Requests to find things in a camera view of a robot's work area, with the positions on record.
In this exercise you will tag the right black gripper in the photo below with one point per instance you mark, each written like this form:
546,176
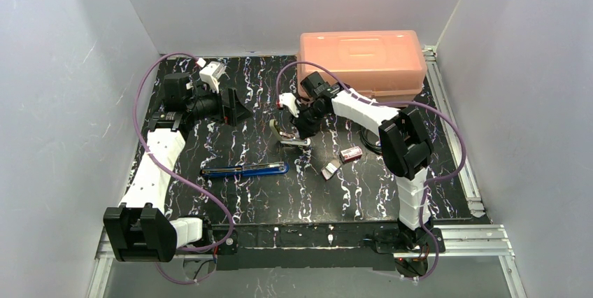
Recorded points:
299,130

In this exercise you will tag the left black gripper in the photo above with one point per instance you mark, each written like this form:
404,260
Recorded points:
225,104

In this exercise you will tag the beige stapler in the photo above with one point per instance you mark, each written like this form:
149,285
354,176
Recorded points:
285,138

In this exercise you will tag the red staples box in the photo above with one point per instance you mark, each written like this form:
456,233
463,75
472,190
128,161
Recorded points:
351,154

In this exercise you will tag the blue stapler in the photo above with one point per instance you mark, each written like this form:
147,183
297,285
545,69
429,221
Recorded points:
247,170

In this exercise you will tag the cardboard staples tray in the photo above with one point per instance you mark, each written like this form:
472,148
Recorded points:
330,169

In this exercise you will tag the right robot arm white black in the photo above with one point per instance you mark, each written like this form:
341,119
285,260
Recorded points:
404,143

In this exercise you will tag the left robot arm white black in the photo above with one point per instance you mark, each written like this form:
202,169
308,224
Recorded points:
137,228

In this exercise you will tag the orange plastic toolbox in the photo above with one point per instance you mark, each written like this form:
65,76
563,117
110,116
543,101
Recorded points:
381,65

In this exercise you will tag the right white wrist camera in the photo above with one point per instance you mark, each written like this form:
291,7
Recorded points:
288,101

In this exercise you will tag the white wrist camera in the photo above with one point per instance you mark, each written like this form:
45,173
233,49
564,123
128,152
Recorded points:
288,101
211,74

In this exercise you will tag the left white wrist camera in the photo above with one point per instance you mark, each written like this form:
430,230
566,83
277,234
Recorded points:
211,74

